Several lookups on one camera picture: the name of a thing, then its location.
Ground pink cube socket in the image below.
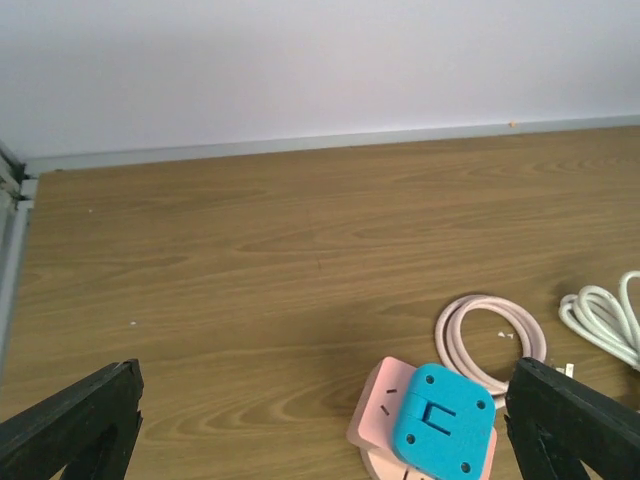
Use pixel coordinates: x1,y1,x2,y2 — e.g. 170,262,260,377
347,356,416,455

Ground blue square plug adapter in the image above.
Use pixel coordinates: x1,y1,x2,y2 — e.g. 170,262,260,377
391,363,496,479

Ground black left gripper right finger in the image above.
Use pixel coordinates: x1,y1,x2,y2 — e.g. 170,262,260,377
505,357,639,480

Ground pink round socket base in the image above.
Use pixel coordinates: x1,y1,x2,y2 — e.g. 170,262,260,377
358,429,499,480

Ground white coiled cable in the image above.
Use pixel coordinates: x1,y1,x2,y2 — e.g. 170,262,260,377
558,270,640,372

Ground aluminium frame rail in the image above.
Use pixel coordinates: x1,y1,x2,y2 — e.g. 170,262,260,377
1,143,38,368

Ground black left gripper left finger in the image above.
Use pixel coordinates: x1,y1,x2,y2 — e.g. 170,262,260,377
1,359,144,479

